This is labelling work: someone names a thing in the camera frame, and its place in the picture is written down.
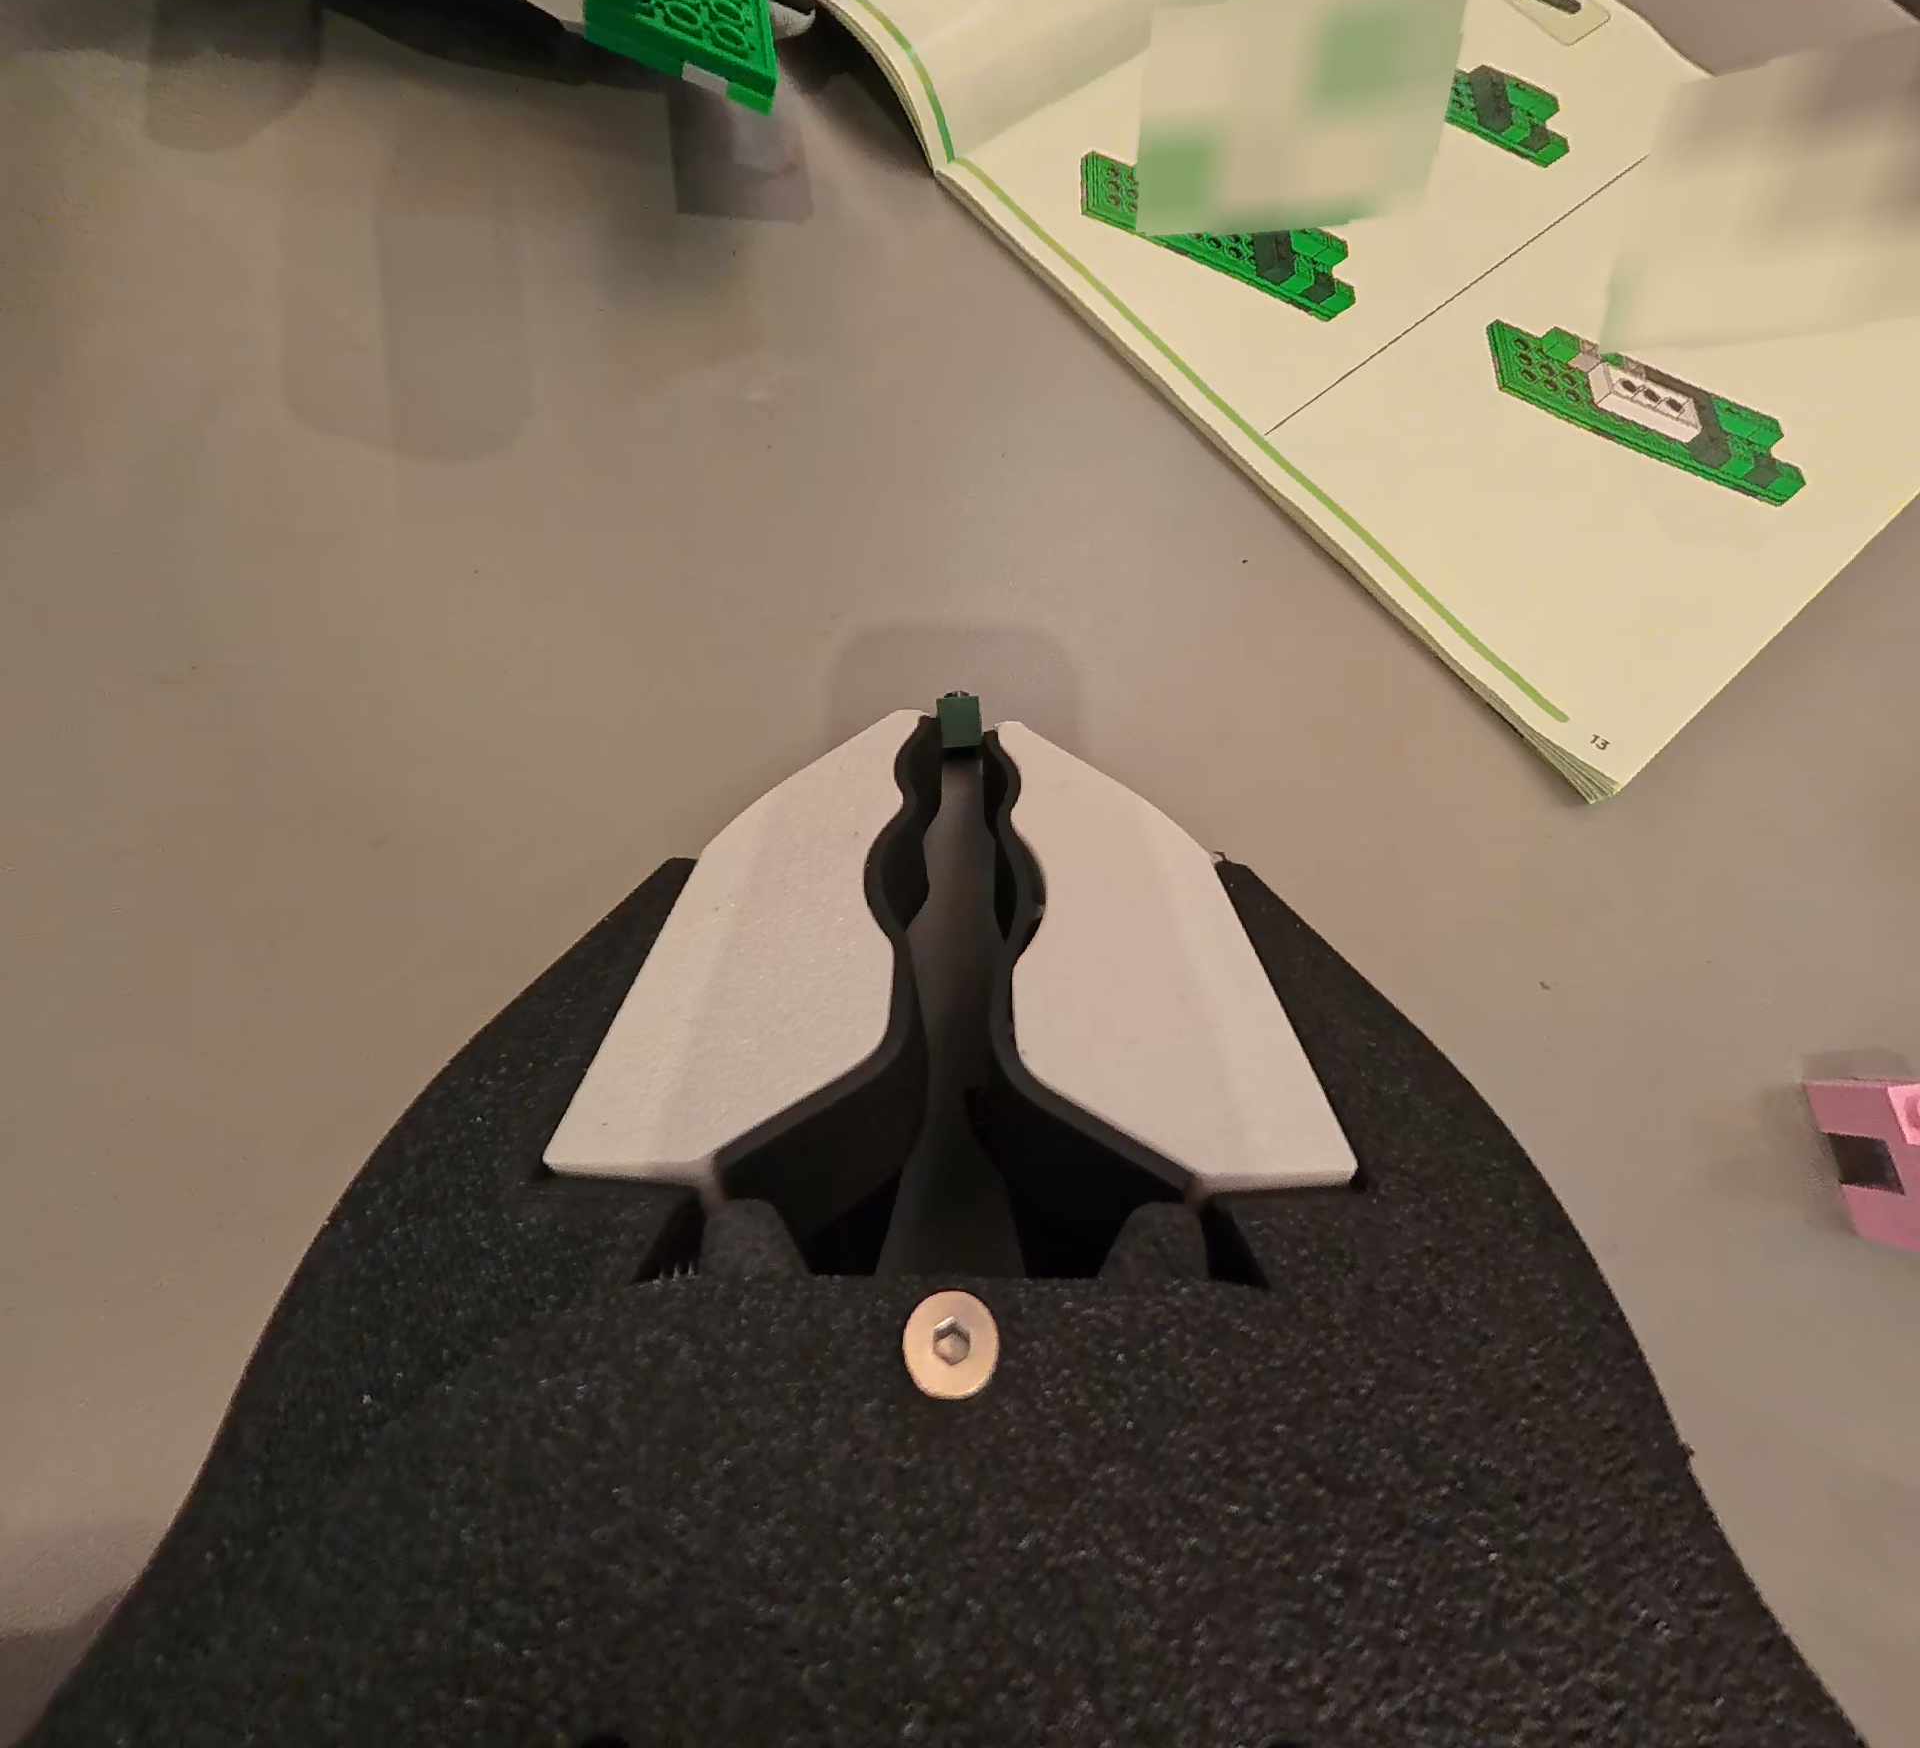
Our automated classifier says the pink brick pig figure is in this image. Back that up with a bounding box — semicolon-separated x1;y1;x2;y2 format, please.
1799;1073;1920;1255

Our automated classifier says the building instruction booklet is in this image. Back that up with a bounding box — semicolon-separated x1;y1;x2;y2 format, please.
771;0;1920;808

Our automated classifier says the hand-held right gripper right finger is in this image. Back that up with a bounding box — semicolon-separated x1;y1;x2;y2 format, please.
976;720;1360;1270

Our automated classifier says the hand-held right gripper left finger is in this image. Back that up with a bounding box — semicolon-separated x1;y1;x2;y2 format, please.
544;710;933;1270

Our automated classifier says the grey desk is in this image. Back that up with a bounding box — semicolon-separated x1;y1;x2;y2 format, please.
0;0;1920;1523

